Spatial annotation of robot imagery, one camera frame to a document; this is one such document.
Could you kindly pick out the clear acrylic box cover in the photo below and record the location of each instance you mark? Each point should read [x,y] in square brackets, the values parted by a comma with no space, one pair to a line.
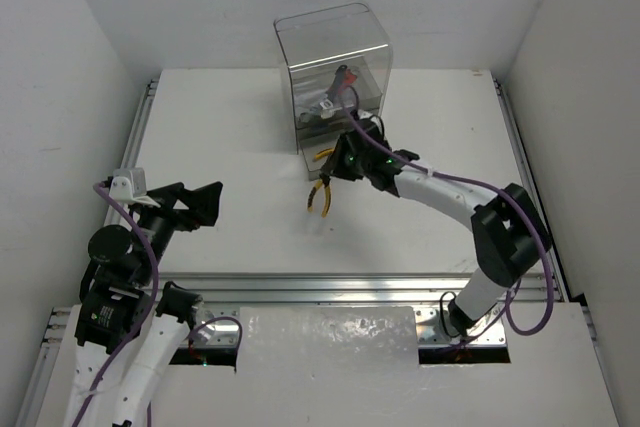
[331,59]

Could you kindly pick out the red handle adjustable wrench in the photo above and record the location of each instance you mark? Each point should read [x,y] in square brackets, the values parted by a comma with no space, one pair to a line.
[343,81]

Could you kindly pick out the smoky tray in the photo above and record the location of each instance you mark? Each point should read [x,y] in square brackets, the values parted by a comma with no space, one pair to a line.
[340,118]
[309,149]
[320,91]

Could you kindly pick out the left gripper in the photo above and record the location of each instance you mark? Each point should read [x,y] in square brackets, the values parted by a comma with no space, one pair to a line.
[179,203]

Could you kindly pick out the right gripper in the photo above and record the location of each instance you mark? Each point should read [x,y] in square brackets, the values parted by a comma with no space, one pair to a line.
[336,165]

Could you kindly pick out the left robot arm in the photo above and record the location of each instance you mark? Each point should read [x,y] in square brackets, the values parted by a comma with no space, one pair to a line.
[130,324]

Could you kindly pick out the smoky top tray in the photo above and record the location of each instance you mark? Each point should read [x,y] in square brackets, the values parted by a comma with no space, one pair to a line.
[320,91]

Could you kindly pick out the aluminium frame rail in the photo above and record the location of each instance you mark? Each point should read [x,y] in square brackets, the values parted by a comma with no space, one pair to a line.
[372,251]

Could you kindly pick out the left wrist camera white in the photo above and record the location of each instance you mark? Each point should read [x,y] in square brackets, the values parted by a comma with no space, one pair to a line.
[128,186]

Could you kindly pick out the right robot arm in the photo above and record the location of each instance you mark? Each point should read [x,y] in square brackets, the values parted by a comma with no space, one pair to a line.
[509,236]

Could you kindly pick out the black handle adjustable wrench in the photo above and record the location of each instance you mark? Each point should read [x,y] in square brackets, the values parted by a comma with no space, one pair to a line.
[309,108]

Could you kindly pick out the smoky bottom tray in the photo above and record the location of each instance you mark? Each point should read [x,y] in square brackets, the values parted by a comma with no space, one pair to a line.
[309,149]

